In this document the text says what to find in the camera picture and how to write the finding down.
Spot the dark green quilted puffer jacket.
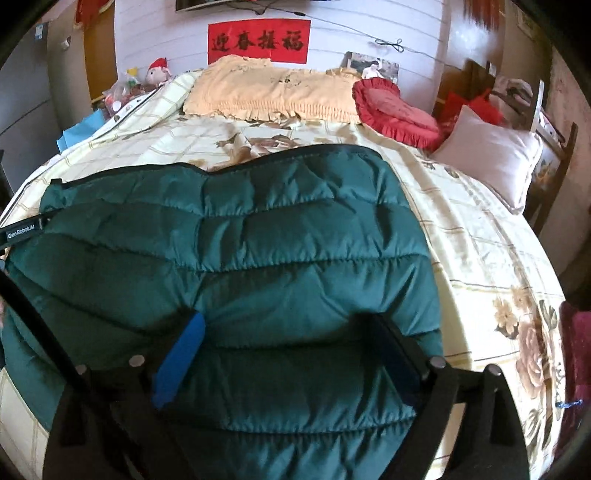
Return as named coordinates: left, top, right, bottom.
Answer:
left=6, top=145, right=443, bottom=479

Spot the grey refrigerator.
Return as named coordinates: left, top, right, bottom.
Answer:
left=1, top=23, right=61, bottom=191

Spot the cream floral plaid bedspread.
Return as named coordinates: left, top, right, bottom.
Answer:
left=1, top=72, right=565, bottom=479

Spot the light blue bag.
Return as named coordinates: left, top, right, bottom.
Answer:
left=56, top=109, right=107, bottom=153

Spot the dark red velvet cloth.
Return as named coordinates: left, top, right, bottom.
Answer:
left=555, top=302, right=591, bottom=458

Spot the plush doll with red hat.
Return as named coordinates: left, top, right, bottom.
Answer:
left=144, top=57, right=173, bottom=90

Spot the pale pink square pillow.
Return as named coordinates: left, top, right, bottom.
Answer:
left=432, top=106, right=543, bottom=215

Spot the wooden chair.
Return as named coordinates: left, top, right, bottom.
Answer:
left=443, top=59, right=579, bottom=236

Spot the peach ruffled pillow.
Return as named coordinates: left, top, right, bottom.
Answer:
left=183, top=55, right=360, bottom=123

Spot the framed photo at headboard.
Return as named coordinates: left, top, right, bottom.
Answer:
left=342, top=52, right=400, bottom=84

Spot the red banner with black calligraphy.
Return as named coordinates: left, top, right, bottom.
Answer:
left=207, top=18, right=311, bottom=65

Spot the red hanging tassel decoration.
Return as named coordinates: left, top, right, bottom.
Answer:
left=464, top=0, right=504, bottom=31

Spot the wall-mounted black television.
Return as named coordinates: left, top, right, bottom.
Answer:
left=174, top=0, right=334, bottom=14

